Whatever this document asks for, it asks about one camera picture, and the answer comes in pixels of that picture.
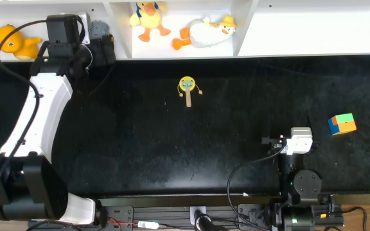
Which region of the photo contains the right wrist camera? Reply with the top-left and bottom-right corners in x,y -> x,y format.
285,126 -> 314,156

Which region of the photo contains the white shelf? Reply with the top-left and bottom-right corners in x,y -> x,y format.
0,0 -> 370,64

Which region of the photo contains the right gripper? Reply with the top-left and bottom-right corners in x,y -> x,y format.
261,136 -> 289,151

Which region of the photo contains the many-coloured puzzle cube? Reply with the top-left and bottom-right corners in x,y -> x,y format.
328,112 -> 358,137

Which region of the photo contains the yellow rattle drum toy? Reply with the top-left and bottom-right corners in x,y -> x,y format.
177,76 -> 204,108

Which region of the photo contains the yellow rubber duck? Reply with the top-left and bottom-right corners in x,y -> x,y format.
0,24 -> 43,62

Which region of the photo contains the grey and yellow toy truck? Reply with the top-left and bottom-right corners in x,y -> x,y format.
89,20 -> 111,40

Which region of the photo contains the white plush duck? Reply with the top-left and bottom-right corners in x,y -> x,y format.
172,14 -> 238,51

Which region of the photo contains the black cable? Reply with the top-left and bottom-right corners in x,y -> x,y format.
226,144 -> 287,231
0,19 -> 48,231

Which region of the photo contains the yellow plush duck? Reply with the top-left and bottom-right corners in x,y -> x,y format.
128,1 -> 172,43

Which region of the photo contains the mounting rail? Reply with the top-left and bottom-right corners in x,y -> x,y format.
27,196 -> 369,231

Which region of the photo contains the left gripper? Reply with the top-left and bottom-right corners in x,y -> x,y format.
88,34 -> 117,67

